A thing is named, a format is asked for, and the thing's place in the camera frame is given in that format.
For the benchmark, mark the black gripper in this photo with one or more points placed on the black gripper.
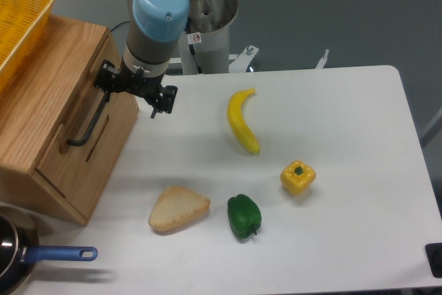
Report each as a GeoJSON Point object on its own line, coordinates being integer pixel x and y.
{"type": "Point", "coordinates": [110, 80]}

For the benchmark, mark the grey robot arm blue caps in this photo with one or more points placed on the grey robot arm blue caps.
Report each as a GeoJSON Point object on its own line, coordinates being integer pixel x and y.
{"type": "Point", "coordinates": [153, 36]}

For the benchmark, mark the wooden drawer cabinet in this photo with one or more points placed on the wooden drawer cabinet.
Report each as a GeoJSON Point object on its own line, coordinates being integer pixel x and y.
{"type": "Point", "coordinates": [35, 104]}

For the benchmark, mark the yellow banana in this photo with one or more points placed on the yellow banana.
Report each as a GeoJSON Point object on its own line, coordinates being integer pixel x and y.
{"type": "Point", "coordinates": [238, 125]}

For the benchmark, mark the triangular bread slice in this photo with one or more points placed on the triangular bread slice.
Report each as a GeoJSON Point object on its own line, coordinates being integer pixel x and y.
{"type": "Point", "coordinates": [177, 207]}

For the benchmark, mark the yellow plastic basket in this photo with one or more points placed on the yellow plastic basket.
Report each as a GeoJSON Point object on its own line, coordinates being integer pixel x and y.
{"type": "Point", "coordinates": [22, 24]}

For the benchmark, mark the green bell pepper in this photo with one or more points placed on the green bell pepper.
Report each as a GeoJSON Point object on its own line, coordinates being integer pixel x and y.
{"type": "Point", "coordinates": [244, 216]}

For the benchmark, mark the yellow bell pepper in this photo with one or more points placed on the yellow bell pepper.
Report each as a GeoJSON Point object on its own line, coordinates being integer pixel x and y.
{"type": "Point", "coordinates": [297, 177]}

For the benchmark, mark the black object at table edge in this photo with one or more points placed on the black object at table edge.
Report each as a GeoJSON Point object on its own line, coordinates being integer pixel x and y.
{"type": "Point", "coordinates": [434, 256]}

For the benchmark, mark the white metal base frame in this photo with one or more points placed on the white metal base frame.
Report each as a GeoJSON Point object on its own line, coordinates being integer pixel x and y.
{"type": "Point", "coordinates": [238, 63]}

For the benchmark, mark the black pan blue handle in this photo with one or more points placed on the black pan blue handle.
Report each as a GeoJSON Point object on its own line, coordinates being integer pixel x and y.
{"type": "Point", "coordinates": [20, 249]}

